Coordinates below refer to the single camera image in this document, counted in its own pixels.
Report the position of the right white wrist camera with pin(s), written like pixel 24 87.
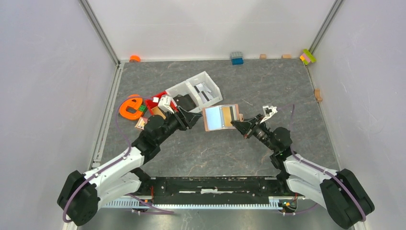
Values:
pixel 268 111

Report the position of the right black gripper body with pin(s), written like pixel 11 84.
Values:
pixel 258 128

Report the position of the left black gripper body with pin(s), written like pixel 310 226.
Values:
pixel 180 123

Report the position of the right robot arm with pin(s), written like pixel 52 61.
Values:
pixel 339 192

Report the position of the white middle plastic bin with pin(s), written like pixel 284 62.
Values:
pixel 185 88

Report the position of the flat tan wooden block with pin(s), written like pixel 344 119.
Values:
pixel 286 56

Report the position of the white far plastic bin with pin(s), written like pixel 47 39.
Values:
pixel 204 77

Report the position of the red plastic bin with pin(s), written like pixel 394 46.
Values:
pixel 152 103

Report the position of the pink square card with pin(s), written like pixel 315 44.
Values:
pixel 142 121

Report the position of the gold striped credit card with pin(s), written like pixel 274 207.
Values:
pixel 230 114

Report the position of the light blue cable comb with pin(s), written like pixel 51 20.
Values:
pixel 131 203

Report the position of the white plastic bin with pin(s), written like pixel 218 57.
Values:
pixel 204 77
pixel 185 88

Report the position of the green pink toy block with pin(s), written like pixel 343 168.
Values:
pixel 306 57

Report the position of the small green block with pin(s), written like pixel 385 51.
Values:
pixel 142 108

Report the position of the tan item in red bin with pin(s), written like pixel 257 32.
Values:
pixel 157 111

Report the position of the orange tape dispenser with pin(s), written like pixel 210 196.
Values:
pixel 129 108

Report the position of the orange round cap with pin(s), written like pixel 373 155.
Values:
pixel 134 58

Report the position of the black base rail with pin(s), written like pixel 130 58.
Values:
pixel 223 190

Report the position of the curved wooden piece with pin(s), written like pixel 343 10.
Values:
pixel 317 94

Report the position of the tan leather card holder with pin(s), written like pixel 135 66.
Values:
pixel 213 118

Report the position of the black wallet in bin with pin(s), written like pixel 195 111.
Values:
pixel 185 101

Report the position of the blue grey toy block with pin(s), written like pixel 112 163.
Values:
pixel 236 58

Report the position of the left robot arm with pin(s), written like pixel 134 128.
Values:
pixel 83 194

